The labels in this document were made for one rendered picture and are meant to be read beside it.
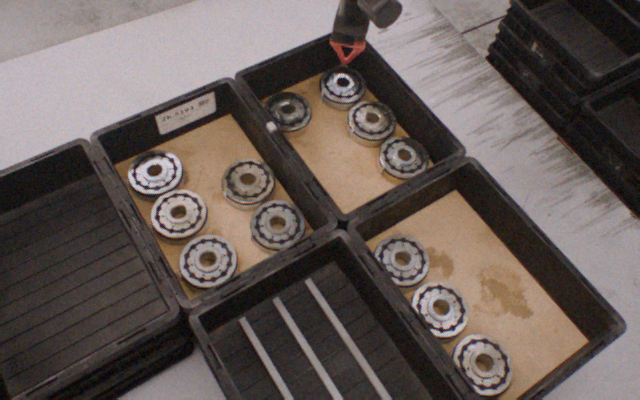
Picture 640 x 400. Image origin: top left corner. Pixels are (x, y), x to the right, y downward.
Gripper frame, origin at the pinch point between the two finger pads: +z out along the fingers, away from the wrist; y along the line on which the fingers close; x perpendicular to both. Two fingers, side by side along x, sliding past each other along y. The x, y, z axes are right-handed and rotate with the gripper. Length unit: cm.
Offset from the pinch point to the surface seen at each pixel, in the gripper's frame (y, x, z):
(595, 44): 70, -78, 48
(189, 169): -28.5, 26.2, 12.1
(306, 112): -10.8, 6.0, 9.5
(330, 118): -8.9, 1.0, 12.5
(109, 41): 12, 62, 26
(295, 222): -37.0, 2.8, 8.7
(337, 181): -24.4, -3.3, 12.2
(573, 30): 74, -71, 48
